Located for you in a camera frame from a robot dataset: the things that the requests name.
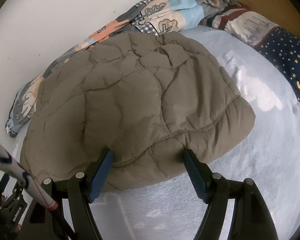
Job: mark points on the patchwork cartoon print quilt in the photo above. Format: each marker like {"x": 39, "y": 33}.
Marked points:
{"x": 180, "y": 7}

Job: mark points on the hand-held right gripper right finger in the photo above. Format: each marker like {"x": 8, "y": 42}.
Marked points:
{"x": 196, "y": 177}

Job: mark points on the olive puffer jacket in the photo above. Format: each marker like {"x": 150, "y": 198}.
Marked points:
{"x": 127, "y": 92}

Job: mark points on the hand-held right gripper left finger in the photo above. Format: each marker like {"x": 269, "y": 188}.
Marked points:
{"x": 101, "y": 177}

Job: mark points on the light blue cloud bed sheet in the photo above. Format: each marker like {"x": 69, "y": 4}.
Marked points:
{"x": 265, "y": 155}

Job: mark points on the navy star print pillow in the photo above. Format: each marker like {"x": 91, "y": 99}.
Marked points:
{"x": 285, "y": 55}

